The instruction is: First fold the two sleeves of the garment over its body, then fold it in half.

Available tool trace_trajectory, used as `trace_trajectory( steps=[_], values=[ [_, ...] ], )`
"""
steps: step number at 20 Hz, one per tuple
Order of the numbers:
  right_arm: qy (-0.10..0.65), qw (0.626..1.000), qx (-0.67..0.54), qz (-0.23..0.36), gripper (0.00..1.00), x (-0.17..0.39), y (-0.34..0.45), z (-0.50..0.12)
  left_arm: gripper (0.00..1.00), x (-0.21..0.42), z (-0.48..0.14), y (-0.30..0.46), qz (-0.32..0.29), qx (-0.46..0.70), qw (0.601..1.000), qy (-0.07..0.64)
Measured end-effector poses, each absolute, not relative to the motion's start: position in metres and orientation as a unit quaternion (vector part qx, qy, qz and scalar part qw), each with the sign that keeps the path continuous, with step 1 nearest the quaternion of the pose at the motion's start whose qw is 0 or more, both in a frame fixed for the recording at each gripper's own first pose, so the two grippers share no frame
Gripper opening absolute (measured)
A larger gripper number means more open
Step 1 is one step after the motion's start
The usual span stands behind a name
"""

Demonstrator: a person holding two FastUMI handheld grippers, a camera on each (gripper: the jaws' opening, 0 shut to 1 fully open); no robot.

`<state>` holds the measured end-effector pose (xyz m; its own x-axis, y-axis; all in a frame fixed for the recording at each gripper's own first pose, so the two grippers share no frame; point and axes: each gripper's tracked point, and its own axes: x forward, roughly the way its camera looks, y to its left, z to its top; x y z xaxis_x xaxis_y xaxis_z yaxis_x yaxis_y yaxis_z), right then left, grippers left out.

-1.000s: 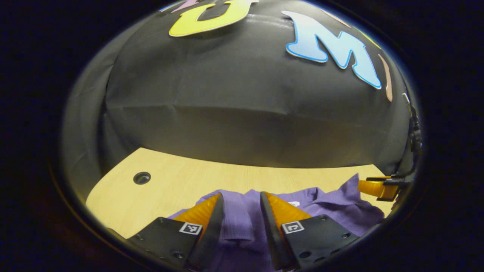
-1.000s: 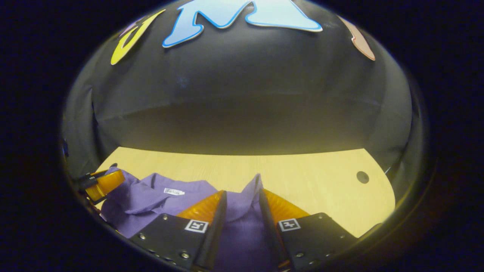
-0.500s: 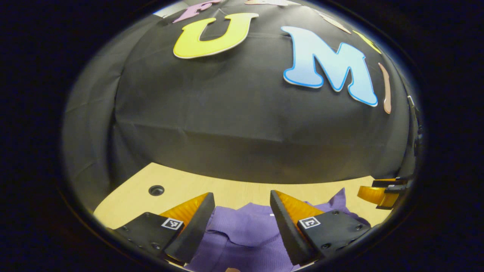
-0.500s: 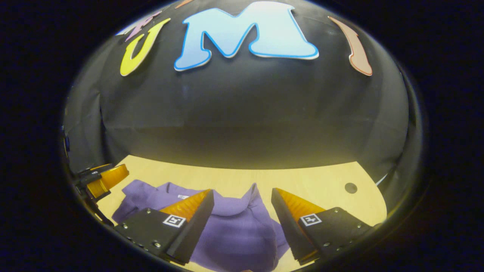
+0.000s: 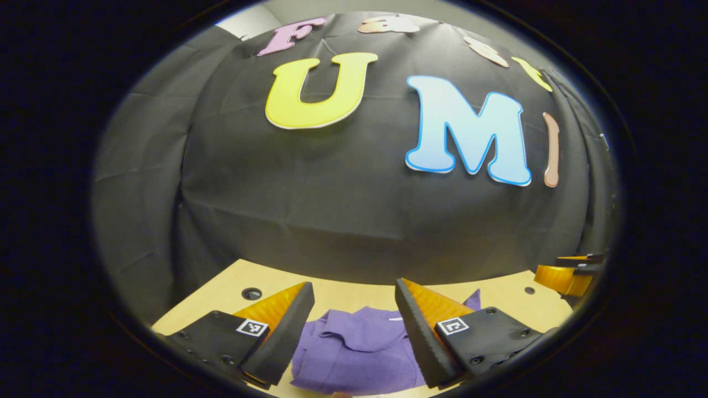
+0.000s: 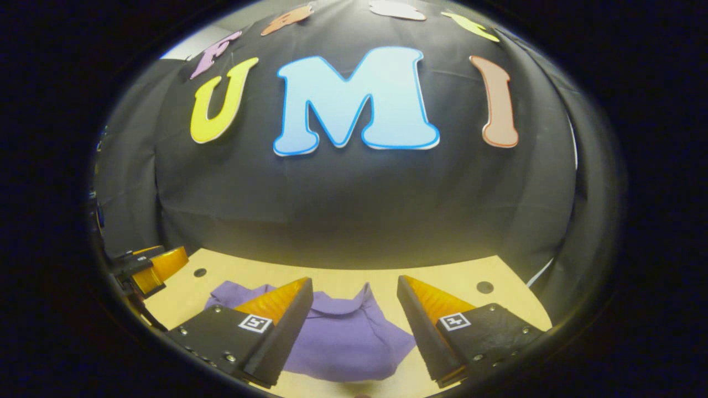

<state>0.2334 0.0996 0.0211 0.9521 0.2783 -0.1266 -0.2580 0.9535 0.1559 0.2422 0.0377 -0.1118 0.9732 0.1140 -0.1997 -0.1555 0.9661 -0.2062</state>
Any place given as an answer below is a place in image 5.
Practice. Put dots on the purple knit cardigan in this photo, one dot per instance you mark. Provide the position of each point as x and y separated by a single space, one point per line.
359 354

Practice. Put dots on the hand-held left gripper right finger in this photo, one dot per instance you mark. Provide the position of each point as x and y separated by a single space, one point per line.
423 342

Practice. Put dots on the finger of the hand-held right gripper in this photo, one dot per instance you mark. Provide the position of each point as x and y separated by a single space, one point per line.
561 279
589 258

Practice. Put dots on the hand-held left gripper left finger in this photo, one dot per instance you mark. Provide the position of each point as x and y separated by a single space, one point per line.
287 337

